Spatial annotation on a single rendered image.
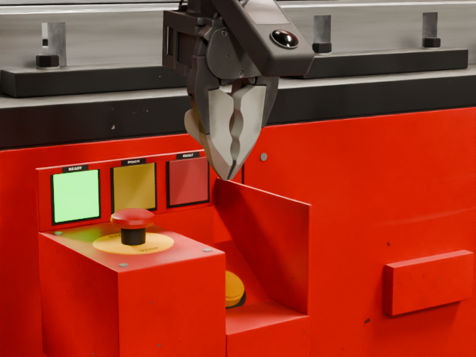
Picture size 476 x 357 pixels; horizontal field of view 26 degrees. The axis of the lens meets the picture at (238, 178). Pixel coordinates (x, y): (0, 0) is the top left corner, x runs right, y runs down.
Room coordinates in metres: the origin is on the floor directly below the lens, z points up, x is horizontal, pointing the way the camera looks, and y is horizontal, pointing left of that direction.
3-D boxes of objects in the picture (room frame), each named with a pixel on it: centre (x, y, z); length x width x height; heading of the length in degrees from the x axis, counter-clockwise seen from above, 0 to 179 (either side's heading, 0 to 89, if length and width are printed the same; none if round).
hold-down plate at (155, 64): (1.27, 0.14, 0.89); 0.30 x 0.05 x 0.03; 121
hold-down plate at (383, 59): (1.48, -0.20, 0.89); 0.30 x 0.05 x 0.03; 121
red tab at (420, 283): (1.41, -0.27, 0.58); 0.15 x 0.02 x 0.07; 121
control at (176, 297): (0.92, 0.06, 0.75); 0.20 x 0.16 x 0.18; 124
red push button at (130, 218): (0.89, 0.09, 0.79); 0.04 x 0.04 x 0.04
